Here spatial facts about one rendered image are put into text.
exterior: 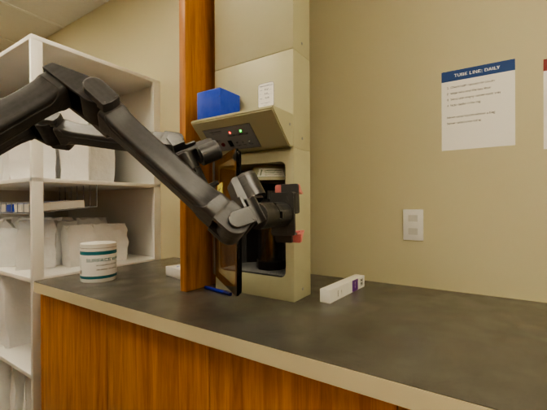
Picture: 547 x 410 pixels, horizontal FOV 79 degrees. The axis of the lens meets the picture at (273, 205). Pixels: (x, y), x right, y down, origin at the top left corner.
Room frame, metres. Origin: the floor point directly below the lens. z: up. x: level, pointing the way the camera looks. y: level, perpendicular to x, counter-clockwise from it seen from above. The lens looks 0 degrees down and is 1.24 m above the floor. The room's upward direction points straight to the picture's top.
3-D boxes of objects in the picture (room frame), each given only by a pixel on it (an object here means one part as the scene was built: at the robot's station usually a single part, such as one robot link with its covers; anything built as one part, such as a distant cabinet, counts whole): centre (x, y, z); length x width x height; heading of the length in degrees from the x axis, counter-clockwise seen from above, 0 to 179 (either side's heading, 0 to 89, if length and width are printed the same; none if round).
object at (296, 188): (0.83, -0.05, 1.25); 0.09 x 0.07 x 0.07; 148
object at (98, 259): (1.33, 0.70, 1.01); 0.13 x 0.13 x 0.15
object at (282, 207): (0.77, -0.01, 1.21); 0.07 x 0.07 x 0.10; 58
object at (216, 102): (1.09, 0.18, 1.55); 0.10 x 0.10 x 0.09; 57
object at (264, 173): (1.17, 0.00, 1.34); 0.18 x 0.18 x 0.05
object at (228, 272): (1.02, 0.15, 1.19); 0.30 x 0.01 x 0.40; 21
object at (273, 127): (1.04, 0.10, 1.46); 0.32 x 0.11 x 0.10; 57
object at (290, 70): (1.20, 0.00, 1.32); 0.32 x 0.25 x 0.77; 57
